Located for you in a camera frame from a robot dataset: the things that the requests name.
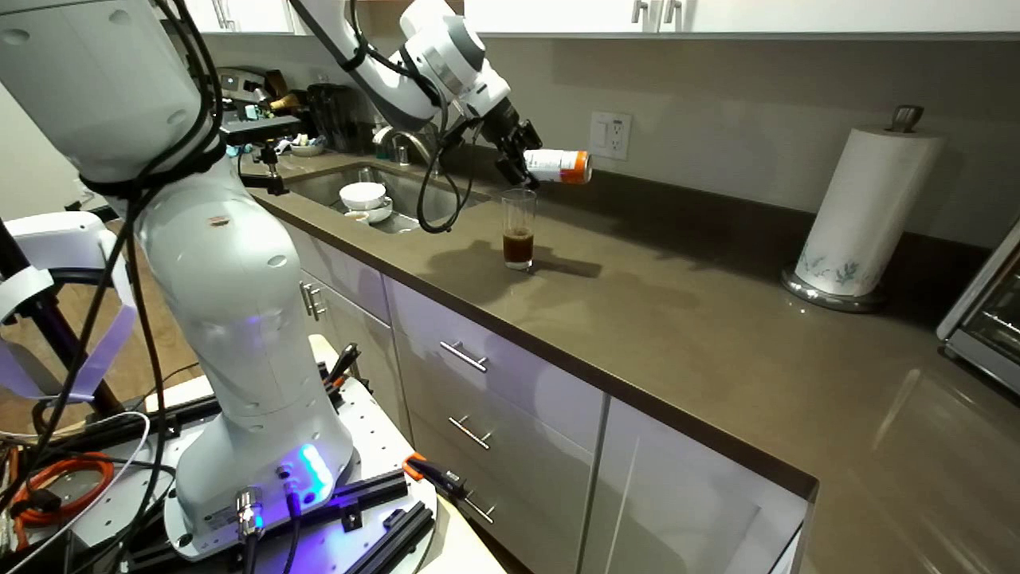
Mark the steel kitchen sink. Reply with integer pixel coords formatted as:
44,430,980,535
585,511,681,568
283,158,494,238

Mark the small white dish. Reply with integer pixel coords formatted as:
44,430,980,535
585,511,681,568
283,130,331,158

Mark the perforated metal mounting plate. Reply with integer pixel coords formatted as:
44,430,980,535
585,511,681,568
155,331,443,568

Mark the white bowl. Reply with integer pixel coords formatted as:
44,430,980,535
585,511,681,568
335,177,394,230

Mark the small dark cup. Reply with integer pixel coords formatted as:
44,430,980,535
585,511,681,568
502,230,538,268

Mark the silver drawer handle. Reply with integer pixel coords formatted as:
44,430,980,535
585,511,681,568
460,487,505,528
443,410,502,452
437,334,494,377

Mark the orange coiled cable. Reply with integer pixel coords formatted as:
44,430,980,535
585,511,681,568
0,450,121,533

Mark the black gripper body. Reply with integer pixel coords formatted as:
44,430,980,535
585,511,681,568
477,96,542,156

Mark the black coffee machine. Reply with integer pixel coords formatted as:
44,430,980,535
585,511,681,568
301,78,370,156

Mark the white sink cabinet front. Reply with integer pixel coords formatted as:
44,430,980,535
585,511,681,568
267,209,412,428

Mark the metal paper towel holder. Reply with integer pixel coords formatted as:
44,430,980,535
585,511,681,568
782,101,928,317

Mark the tall clear glass cup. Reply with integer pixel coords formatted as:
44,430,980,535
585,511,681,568
497,184,542,275

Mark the white switch outlet plate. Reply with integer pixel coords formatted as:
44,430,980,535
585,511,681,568
588,108,633,163

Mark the black metal rail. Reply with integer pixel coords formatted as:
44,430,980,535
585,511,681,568
0,392,219,473
343,494,441,574

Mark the chrome sink faucet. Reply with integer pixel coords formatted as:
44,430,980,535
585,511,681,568
367,121,445,175

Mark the white orange drink can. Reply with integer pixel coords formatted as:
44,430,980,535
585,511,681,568
521,146,596,192

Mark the black stand leg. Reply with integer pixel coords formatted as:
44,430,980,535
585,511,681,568
0,220,123,424

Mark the white drawer front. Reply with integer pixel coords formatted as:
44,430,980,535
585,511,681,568
394,346,606,544
382,276,612,473
408,416,599,574

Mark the black orange bar clamp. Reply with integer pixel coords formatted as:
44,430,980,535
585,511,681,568
399,450,471,504
320,338,363,396

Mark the white curved frame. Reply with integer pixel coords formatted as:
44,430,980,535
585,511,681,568
0,206,139,407

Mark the white paper towel roll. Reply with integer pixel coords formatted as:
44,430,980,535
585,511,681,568
794,123,946,301

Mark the long white upper cabinet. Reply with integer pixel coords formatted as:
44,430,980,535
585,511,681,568
460,0,1020,44

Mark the silver toaster oven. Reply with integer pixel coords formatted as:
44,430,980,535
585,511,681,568
935,220,1020,399

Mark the wide white cabinet door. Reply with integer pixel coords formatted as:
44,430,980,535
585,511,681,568
576,392,817,574

